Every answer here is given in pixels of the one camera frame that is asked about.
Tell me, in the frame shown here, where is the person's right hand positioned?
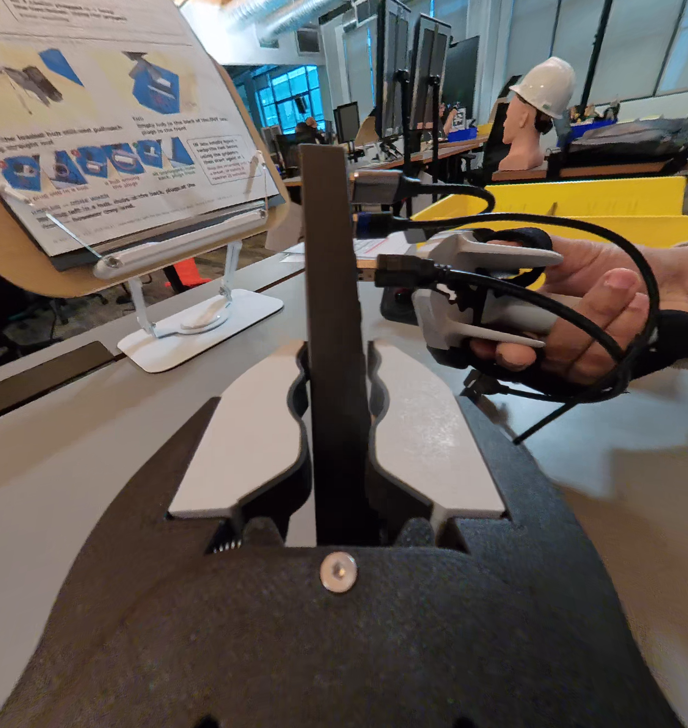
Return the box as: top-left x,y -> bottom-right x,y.
469,233 -> 688,388

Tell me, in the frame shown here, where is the illustrated instruction sheet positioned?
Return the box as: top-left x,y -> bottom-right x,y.
0,0 -> 282,257

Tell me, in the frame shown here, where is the wooden document stand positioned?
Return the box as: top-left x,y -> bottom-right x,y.
0,0 -> 291,373

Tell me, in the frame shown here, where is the mannequin head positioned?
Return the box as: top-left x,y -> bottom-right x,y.
499,94 -> 555,171

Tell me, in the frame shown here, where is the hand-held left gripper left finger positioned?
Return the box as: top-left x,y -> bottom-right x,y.
167,339 -> 313,532

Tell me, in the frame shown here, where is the white hard hat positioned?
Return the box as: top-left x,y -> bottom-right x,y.
509,57 -> 577,120

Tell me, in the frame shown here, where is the printed paper sheet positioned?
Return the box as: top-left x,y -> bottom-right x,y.
280,236 -> 416,265

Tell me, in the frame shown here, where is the black computer monitor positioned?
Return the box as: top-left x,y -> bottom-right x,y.
377,0 -> 413,142
411,14 -> 451,133
443,36 -> 481,110

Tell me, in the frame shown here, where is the wooden workbench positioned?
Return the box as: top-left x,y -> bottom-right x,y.
284,133 -> 493,188

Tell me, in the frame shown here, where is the orange plastic stool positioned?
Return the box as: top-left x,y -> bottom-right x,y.
172,257 -> 215,289

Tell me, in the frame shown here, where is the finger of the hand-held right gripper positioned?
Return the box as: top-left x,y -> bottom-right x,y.
410,286 -> 473,349
402,229 -> 478,268

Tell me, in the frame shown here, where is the black bag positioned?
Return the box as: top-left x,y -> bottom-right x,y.
546,111 -> 688,178

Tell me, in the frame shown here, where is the yellow plastic bin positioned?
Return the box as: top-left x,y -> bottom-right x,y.
410,175 -> 688,291

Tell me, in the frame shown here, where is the black plug usb cable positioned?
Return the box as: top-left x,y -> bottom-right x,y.
357,254 -> 635,399

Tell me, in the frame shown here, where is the black usb hub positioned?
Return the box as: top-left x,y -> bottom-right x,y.
298,143 -> 387,548

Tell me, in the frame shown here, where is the blue plug usb cable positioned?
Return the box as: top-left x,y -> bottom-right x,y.
352,212 -> 662,446

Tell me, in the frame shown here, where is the grey plug usb cable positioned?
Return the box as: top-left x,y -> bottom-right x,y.
351,169 -> 497,220

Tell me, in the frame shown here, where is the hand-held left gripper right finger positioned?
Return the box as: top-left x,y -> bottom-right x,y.
367,340 -> 508,541

